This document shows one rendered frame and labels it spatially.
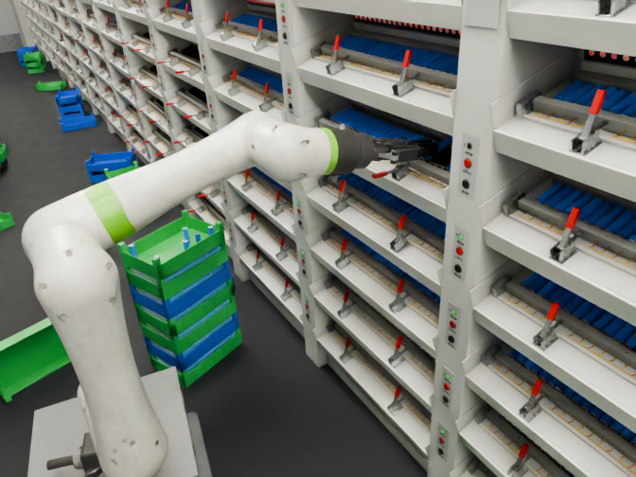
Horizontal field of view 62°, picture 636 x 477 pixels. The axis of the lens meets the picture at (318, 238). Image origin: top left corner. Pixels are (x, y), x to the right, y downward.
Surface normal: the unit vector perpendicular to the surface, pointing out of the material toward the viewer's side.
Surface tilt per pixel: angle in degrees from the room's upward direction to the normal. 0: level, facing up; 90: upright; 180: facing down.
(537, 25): 108
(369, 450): 0
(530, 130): 18
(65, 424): 2
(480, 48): 90
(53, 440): 2
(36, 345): 90
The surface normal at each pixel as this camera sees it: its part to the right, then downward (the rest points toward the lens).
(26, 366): 0.75, 0.30
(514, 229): -0.31, -0.73
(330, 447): -0.05, -0.87
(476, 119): -0.85, 0.30
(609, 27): -0.79, 0.55
